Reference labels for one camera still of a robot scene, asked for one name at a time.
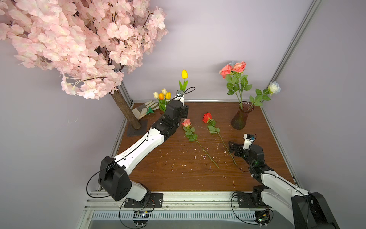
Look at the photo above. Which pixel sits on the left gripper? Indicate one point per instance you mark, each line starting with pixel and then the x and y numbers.
pixel 183 110

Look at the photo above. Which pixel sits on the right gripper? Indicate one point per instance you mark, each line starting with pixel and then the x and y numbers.
pixel 238 150

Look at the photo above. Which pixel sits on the orange yellow tulip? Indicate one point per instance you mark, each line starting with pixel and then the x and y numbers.
pixel 162 102

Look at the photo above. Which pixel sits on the cream tulip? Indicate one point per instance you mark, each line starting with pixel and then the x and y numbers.
pixel 156 95
pixel 164 91

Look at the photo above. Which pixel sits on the pink tulip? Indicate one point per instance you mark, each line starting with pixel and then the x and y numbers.
pixel 193 137

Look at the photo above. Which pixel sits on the red tulip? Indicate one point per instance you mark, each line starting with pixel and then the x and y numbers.
pixel 211 126

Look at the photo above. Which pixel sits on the dark pink glass vase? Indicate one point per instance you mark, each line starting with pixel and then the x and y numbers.
pixel 239 120

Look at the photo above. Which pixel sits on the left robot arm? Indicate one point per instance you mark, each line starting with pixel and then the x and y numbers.
pixel 114 172

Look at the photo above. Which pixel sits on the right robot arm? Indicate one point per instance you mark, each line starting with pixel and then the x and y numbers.
pixel 303 209

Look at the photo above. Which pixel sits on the small green garden tool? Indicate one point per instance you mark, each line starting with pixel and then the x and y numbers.
pixel 149 111

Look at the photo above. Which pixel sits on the beige gardening gloves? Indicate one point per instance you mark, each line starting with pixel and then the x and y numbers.
pixel 140 111

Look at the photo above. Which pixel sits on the right circuit board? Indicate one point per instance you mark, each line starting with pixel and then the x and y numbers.
pixel 262 218

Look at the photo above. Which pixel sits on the circuit board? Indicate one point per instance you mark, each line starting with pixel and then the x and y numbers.
pixel 262 218
pixel 140 218

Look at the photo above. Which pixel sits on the pink cherry blossom tree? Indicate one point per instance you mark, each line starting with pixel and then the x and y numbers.
pixel 91 43

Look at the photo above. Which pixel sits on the left circuit board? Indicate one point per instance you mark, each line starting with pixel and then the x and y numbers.
pixel 140 218

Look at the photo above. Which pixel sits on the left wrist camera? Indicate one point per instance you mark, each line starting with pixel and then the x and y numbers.
pixel 179 96

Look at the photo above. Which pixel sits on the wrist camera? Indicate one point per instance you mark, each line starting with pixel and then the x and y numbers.
pixel 179 96
pixel 249 139

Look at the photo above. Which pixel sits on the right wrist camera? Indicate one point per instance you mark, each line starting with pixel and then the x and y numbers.
pixel 249 139

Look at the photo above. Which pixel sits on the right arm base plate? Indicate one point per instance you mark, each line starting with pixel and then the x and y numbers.
pixel 247 201

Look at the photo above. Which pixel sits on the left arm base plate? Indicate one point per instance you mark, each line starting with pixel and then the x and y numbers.
pixel 152 200

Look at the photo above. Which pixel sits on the aluminium front rail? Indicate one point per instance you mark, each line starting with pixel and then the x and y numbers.
pixel 213 200

